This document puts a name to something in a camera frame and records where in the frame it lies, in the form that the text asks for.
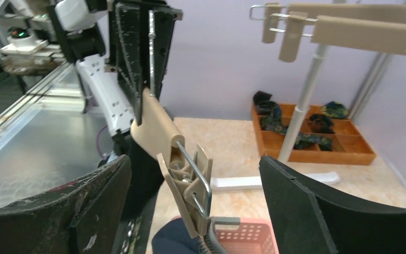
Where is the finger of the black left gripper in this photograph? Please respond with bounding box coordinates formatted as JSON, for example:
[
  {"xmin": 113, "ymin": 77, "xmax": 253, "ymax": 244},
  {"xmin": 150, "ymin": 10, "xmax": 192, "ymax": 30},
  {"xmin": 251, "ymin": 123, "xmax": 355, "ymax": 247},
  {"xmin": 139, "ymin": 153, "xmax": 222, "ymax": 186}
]
[
  {"xmin": 154, "ymin": 7, "xmax": 183, "ymax": 99},
  {"xmin": 115, "ymin": 2, "xmax": 144, "ymax": 125}
]

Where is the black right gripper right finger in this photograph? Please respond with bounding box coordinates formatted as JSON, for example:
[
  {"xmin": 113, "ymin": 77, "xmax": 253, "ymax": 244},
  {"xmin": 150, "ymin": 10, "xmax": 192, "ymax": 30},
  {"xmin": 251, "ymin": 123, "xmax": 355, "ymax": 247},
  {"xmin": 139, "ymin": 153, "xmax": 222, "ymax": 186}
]
[{"xmin": 259, "ymin": 156, "xmax": 406, "ymax": 253}]

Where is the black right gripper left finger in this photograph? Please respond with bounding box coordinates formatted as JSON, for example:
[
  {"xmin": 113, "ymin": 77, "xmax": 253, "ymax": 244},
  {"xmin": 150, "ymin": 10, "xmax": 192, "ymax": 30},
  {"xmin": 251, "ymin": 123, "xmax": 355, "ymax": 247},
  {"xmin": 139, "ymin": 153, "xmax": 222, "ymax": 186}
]
[{"xmin": 0, "ymin": 155, "xmax": 132, "ymax": 253}]

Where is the navy blue underwear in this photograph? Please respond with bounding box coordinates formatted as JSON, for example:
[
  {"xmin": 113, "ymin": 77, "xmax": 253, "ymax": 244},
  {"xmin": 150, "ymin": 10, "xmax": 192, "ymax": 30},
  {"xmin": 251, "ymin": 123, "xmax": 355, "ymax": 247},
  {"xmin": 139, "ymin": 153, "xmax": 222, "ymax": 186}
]
[{"xmin": 151, "ymin": 217, "xmax": 199, "ymax": 254}]

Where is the beige clip hanger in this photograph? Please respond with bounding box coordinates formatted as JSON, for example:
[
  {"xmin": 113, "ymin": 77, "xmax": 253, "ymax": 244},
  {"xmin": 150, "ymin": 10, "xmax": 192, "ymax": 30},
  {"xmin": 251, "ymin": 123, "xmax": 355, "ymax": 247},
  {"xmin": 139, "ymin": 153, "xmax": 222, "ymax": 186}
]
[
  {"xmin": 131, "ymin": 10, "xmax": 212, "ymax": 238},
  {"xmin": 269, "ymin": 13, "xmax": 406, "ymax": 56},
  {"xmin": 249, "ymin": 3, "xmax": 406, "ymax": 32}
]

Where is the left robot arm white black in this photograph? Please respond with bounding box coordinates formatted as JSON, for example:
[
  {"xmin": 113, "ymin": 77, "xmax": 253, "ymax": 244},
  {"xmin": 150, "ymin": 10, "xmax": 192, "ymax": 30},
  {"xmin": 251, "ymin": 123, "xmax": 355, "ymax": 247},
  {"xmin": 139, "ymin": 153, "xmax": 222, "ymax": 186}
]
[{"xmin": 47, "ymin": 1, "xmax": 183, "ymax": 142}]

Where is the pink plastic basket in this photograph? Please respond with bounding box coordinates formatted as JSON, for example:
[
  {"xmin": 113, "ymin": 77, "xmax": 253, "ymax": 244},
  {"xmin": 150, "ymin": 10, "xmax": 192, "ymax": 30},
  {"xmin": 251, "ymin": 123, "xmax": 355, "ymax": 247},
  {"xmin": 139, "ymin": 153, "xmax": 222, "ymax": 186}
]
[{"xmin": 171, "ymin": 215, "xmax": 281, "ymax": 254}]

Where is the white metal clothes rack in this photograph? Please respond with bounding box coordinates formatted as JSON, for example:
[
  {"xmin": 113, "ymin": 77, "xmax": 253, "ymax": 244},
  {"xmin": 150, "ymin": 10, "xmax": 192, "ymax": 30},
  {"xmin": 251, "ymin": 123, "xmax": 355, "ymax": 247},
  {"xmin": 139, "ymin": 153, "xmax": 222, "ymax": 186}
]
[{"xmin": 210, "ymin": 0, "xmax": 406, "ymax": 193}]

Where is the orange wooden divider tray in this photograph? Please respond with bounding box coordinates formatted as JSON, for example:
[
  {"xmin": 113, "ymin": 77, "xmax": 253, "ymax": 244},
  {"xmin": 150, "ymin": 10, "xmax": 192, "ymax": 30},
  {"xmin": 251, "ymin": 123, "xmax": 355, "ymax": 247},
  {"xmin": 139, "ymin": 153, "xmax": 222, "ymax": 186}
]
[{"xmin": 250, "ymin": 102, "xmax": 377, "ymax": 166}]

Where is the green patterned rolled cloth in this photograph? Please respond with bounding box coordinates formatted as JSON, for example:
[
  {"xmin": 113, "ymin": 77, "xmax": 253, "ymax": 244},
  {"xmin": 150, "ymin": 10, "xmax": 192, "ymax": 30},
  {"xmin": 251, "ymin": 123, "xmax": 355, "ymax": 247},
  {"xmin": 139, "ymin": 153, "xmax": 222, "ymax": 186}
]
[{"xmin": 321, "ymin": 101, "xmax": 349, "ymax": 120}]

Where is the black rolled cloth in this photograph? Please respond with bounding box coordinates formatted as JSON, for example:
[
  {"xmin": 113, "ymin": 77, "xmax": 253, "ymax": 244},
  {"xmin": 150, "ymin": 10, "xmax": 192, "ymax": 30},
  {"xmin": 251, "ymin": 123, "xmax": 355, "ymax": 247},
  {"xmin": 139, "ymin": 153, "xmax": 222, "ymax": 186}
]
[{"xmin": 253, "ymin": 91, "xmax": 278, "ymax": 115}]

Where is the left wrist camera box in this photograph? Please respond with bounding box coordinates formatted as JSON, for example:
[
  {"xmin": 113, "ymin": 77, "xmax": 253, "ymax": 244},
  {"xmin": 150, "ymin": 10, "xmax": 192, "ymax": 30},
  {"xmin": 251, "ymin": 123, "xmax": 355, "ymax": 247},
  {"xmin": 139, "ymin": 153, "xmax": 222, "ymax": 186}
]
[{"xmin": 54, "ymin": 0, "xmax": 107, "ymax": 32}]

